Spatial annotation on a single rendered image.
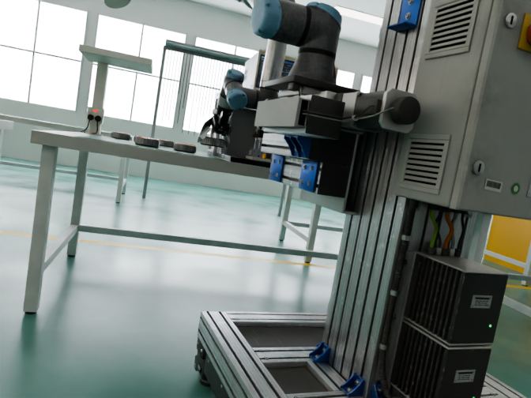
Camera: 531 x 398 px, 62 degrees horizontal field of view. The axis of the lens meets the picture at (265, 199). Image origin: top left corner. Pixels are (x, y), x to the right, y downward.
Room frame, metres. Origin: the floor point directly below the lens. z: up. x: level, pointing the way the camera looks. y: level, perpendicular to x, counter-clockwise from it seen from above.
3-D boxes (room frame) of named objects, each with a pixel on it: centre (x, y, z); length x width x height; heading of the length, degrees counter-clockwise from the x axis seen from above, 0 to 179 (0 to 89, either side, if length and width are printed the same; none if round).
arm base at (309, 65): (1.39, -0.08, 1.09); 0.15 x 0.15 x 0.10
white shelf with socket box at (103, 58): (2.54, 0.95, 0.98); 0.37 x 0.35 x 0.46; 105
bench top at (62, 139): (2.45, -0.01, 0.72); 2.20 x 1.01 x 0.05; 105
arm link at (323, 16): (1.38, -0.07, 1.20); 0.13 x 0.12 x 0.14; 109
